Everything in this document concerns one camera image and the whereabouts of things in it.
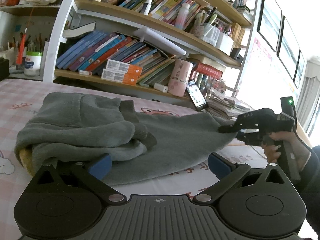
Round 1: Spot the black box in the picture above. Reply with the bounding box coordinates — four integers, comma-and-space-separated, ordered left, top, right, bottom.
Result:
0, 57, 10, 81

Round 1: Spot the pink cartoon cylinder cup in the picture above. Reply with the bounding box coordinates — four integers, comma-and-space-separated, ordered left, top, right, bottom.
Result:
168, 59, 193, 97

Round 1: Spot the stack of notebooks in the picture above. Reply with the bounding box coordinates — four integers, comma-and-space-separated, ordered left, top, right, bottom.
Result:
206, 88, 253, 120

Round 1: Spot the white green-lid jar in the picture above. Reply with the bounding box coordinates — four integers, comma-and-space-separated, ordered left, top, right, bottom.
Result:
24, 51, 42, 76

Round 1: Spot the row of leaning books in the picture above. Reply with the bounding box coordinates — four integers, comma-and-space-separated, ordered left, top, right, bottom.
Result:
55, 30, 172, 76

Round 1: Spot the person's right hand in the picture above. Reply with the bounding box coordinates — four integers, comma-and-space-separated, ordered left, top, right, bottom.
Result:
261, 131, 311, 171

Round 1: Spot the lower orange white medicine box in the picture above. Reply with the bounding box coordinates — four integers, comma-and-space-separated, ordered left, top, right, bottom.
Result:
101, 69, 138, 86

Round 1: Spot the white wooden bookshelf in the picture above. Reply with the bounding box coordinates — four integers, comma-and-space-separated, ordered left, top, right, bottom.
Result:
0, 0, 261, 108

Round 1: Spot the upper orange white medicine box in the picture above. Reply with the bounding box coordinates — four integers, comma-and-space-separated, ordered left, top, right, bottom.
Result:
105, 60, 142, 77

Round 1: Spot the red thick dictionary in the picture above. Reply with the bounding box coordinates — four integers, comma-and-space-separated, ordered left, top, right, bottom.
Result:
194, 62, 223, 80

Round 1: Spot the small white adapter cube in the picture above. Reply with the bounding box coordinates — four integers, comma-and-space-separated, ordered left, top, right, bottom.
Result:
153, 83, 168, 93

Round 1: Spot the orange white medicine box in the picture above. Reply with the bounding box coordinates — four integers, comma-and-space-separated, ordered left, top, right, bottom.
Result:
101, 69, 138, 86
105, 60, 142, 77

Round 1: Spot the red tassel ornament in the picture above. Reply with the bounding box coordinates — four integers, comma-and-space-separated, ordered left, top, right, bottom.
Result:
16, 9, 33, 65

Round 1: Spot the grey sweatshirt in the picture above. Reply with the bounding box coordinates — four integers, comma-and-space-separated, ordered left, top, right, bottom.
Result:
15, 92, 235, 185

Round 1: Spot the black smartphone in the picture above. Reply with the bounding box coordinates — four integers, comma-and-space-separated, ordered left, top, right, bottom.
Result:
187, 80, 208, 111

